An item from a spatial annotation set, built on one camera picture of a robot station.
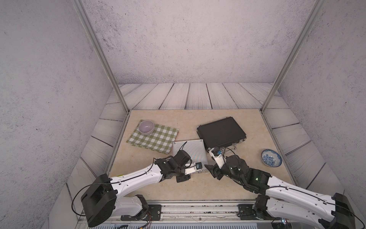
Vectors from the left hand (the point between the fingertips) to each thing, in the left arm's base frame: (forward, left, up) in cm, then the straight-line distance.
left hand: (190, 172), depth 80 cm
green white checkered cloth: (+26, +19, -7) cm, 33 cm away
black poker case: (+28, -24, -3) cm, 37 cm away
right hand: (+1, -10, +10) cm, 14 cm away
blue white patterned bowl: (+10, -52, -5) cm, 53 cm away
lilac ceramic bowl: (+35, +31, -3) cm, 47 cm away
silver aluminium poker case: (+16, -5, -4) cm, 17 cm away
